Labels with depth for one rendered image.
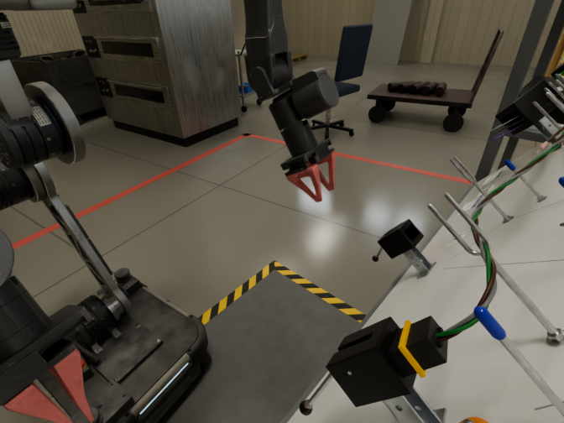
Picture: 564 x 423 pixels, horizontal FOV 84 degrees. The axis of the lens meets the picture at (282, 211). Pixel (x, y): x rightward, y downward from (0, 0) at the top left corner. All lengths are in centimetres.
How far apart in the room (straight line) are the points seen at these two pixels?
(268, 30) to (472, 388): 54
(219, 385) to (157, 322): 38
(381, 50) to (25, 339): 949
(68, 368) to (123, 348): 113
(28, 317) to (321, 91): 47
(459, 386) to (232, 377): 131
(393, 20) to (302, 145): 914
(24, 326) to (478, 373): 39
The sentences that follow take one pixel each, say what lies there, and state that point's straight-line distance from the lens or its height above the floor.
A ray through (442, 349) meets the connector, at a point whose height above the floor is 116.
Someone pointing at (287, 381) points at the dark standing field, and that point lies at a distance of 155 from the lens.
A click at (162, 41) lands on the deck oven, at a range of 368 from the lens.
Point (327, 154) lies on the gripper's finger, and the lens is 63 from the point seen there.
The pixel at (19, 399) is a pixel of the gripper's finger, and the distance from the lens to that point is 35.
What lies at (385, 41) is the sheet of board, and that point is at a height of 52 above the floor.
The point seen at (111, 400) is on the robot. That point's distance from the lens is 135.
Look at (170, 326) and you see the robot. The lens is 150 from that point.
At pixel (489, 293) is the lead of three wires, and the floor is 119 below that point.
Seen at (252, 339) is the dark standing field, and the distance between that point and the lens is 167.
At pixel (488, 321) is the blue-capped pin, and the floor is 121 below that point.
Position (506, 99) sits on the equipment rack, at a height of 112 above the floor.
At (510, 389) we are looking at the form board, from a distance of 32.
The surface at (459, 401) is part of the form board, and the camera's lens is 34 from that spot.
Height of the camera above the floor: 137
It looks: 33 degrees down
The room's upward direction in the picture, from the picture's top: 2 degrees counter-clockwise
